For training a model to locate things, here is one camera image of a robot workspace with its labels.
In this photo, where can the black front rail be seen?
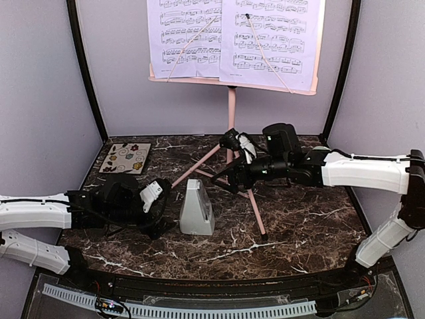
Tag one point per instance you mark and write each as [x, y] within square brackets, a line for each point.
[136, 287]

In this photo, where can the grey slotted cable duct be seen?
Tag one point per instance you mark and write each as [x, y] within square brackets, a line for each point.
[162, 307]

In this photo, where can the pale green ceramic bowl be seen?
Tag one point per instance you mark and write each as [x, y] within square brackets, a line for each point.
[321, 149]

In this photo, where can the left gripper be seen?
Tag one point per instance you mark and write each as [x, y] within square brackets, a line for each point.
[159, 229]

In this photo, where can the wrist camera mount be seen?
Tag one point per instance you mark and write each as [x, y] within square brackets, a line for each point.
[239, 142]
[150, 194]

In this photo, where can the pink folding music stand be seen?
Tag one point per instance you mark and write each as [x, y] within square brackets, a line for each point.
[213, 81]

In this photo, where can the floral patterned tile coaster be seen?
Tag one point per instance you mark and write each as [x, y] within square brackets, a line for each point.
[126, 158]

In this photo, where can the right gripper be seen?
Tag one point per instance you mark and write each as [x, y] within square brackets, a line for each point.
[232, 173]

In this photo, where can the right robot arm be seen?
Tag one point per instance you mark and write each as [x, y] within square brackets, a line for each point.
[321, 167]

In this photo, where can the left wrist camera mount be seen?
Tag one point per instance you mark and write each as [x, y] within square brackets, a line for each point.
[150, 194]

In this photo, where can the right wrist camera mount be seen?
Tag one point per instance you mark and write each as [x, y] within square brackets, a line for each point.
[239, 142]

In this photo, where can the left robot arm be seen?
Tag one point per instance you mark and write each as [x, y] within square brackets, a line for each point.
[38, 212]

